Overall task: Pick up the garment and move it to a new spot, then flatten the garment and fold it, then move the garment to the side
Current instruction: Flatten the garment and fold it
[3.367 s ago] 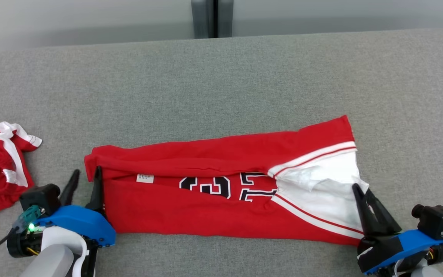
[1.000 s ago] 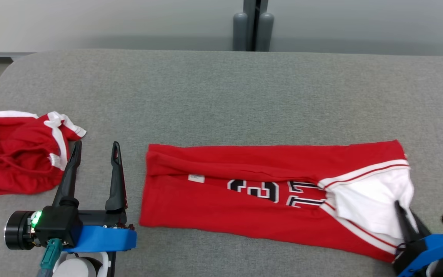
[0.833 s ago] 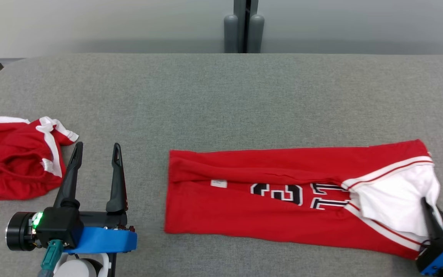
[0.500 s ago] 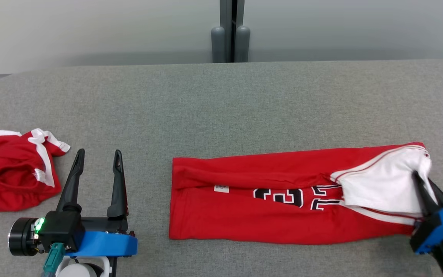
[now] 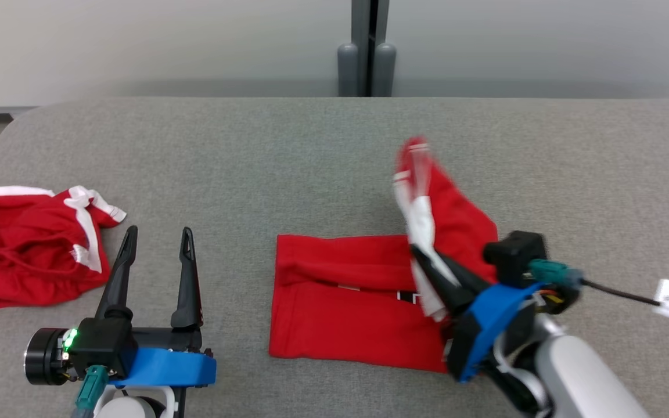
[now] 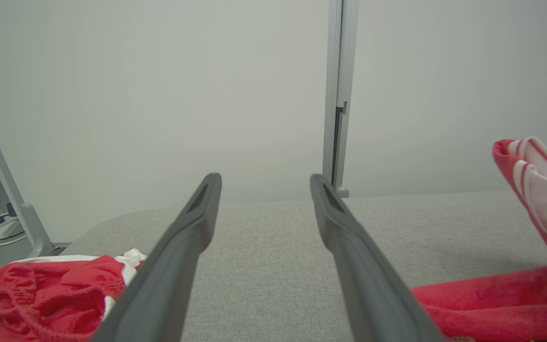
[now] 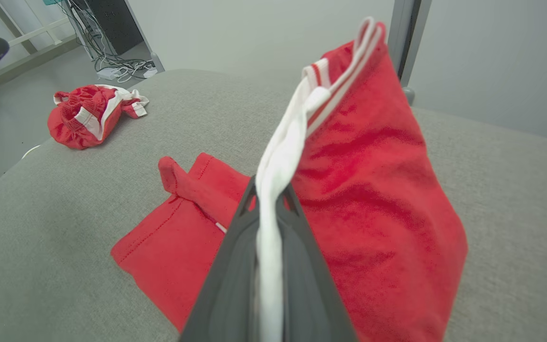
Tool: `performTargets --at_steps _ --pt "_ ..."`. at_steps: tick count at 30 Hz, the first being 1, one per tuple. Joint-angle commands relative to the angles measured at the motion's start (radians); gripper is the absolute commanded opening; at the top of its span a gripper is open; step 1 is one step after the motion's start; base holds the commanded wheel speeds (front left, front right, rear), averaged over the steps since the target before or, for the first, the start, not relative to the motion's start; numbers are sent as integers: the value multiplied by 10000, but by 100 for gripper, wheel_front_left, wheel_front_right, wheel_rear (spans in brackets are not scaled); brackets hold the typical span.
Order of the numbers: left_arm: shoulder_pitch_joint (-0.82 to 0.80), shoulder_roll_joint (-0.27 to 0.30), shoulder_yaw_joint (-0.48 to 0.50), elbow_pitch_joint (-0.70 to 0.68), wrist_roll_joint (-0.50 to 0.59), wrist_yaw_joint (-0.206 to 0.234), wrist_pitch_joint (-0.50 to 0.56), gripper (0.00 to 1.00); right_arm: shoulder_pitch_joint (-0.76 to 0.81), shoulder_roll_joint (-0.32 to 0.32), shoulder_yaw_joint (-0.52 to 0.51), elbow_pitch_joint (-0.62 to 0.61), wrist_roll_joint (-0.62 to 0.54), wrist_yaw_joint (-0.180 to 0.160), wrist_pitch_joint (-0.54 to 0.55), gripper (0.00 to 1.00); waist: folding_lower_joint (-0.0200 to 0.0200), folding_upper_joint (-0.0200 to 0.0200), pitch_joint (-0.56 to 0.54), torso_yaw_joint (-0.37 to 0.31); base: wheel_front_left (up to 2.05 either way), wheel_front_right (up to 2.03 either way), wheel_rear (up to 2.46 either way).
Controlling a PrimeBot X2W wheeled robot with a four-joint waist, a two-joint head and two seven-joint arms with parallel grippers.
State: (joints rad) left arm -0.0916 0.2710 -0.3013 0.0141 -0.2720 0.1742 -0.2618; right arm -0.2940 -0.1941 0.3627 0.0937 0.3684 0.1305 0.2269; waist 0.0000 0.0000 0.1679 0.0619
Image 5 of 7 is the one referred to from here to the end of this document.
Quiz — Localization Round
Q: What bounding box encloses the grey cylinder post foot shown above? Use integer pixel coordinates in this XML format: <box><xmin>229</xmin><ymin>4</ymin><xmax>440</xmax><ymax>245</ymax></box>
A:
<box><xmin>372</xmin><ymin>42</ymin><xmax>397</xmax><ymax>97</ymax></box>
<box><xmin>337</xmin><ymin>42</ymin><xmax>360</xmax><ymax>97</ymax></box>

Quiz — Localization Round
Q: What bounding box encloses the arm cable teal plug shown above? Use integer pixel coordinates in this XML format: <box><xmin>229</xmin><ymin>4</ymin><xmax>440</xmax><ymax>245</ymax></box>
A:
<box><xmin>529</xmin><ymin>260</ymin><xmax>669</xmax><ymax>326</ymax></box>
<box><xmin>75</xmin><ymin>366</ymin><xmax>109</xmax><ymax>418</ymax></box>

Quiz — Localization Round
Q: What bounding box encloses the grey partition post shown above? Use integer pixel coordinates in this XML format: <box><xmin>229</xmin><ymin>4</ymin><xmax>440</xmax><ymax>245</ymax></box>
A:
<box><xmin>351</xmin><ymin>0</ymin><xmax>390</xmax><ymax>97</ymax></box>

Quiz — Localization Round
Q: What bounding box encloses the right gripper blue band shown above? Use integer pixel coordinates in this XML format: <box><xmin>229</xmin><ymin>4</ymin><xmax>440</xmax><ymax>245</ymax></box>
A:
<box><xmin>410</xmin><ymin>244</ymin><xmax>582</xmax><ymax>384</ymax></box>

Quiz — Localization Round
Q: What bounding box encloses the red shorts white stripe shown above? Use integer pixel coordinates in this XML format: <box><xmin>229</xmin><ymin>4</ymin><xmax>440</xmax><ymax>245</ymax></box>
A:
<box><xmin>0</xmin><ymin>185</ymin><xmax>127</xmax><ymax>311</ymax></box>

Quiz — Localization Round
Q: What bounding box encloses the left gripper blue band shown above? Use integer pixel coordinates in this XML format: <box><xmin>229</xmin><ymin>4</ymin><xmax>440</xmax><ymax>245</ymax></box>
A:
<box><xmin>24</xmin><ymin>225</ymin><xmax>217</xmax><ymax>388</ymax></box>

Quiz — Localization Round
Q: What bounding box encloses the left arm cable teal plug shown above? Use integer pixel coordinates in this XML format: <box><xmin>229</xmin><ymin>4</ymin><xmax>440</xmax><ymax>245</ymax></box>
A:
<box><xmin>75</xmin><ymin>366</ymin><xmax>109</xmax><ymax>418</ymax></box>

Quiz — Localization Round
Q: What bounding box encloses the red basketball jersey white trim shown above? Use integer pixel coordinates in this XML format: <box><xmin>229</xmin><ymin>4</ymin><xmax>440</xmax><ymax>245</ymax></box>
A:
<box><xmin>269</xmin><ymin>136</ymin><xmax>501</xmax><ymax>373</ymax></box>

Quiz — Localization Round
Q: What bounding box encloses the right arm cable teal plug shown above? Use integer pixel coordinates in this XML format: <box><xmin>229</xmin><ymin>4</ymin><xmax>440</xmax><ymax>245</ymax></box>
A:
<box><xmin>529</xmin><ymin>260</ymin><xmax>669</xmax><ymax>326</ymax></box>

